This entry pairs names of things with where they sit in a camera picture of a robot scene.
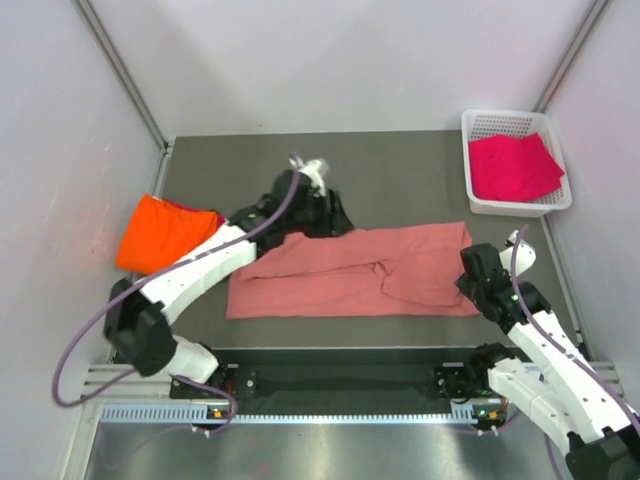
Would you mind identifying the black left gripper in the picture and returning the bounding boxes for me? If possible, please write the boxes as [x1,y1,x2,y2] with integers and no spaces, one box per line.
[286,190,354,241]

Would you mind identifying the salmon pink t shirt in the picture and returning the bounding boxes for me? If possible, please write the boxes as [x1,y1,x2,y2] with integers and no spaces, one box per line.
[226,222,478,319]

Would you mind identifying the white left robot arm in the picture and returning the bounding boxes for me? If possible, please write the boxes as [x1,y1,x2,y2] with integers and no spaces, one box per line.
[103,159,354,397]

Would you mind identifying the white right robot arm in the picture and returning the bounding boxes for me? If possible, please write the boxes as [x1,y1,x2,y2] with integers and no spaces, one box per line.
[456,244,639,479]

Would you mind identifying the magenta t shirt in basket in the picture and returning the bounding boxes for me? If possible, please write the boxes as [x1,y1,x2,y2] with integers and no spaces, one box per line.
[469,133,565,203]

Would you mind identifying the white plastic laundry basket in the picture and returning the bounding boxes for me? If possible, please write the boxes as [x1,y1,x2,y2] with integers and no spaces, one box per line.
[461,109,572,218]

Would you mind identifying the orange folded t shirt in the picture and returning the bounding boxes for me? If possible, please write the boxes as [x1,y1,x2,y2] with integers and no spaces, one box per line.
[115,194,226,275]

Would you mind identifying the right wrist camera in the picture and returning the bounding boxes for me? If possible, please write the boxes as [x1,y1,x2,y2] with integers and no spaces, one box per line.
[499,230,537,276]

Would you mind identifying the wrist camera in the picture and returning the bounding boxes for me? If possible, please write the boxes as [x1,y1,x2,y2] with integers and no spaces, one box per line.
[289,155,329,197]
[499,230,537,276]

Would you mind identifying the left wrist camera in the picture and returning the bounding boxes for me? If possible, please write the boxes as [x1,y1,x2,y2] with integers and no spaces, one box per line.
[289,155,329,197]

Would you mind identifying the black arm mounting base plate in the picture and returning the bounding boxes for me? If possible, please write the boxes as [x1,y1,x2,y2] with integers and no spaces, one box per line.
[209,347,501,417]

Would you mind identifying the grey slotted cable duct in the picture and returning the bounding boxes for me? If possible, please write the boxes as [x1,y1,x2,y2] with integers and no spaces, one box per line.
[99,402,506,425]

